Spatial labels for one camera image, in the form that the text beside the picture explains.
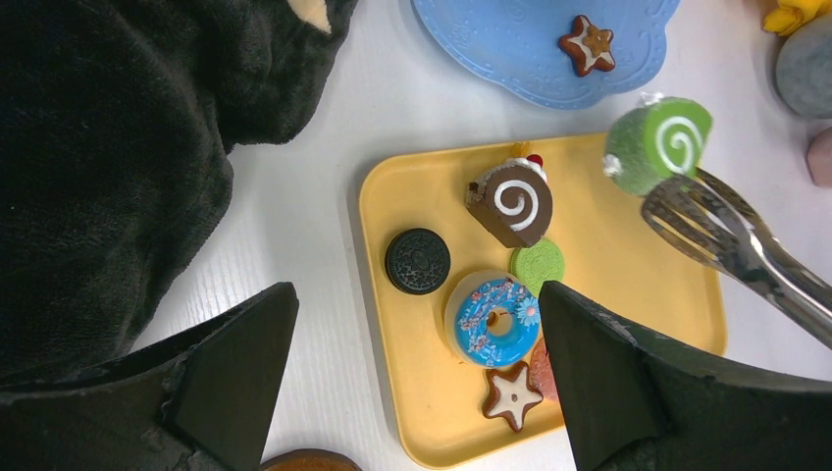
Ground yellow serving tray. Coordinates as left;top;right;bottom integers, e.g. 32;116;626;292
358;134;727;469

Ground green macaron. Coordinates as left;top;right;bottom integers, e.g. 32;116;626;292
509;238;565;296

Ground blue three-tier cake stand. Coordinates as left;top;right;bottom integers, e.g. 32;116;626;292
412;0;679;110

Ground yellow garment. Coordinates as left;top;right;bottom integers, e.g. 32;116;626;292
762;0;831;37

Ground blue frosted donut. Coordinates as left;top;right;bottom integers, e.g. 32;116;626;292
442;270;541;368

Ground chocolate swirl roll cake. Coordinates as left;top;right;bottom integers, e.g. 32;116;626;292
465;154;553;248

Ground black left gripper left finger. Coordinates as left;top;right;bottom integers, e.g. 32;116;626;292
1;282;299;470

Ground pink round candy cake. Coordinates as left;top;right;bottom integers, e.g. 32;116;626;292
529;339;559;402

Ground metal serving tongs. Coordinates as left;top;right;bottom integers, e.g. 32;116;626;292
641;169;831;347

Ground green swirl roll cake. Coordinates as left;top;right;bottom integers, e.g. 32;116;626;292
601;92;713;196

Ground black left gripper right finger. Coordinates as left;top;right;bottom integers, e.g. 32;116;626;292
540;282;831;470

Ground grey mug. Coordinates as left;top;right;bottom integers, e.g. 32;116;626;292
775;14;831;119

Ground pink mug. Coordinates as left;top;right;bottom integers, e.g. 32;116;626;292
806;128;832;188

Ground black sandwich cookie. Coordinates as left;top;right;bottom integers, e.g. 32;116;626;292
385;228;451;295

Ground black floral plush pillow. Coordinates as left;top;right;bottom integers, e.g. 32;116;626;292
1;1;355;385

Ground star cookie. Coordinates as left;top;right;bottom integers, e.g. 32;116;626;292
557;15;616;78
481;361;544;433

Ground brown round coaster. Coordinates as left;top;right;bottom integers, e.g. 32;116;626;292
260;448;362;471

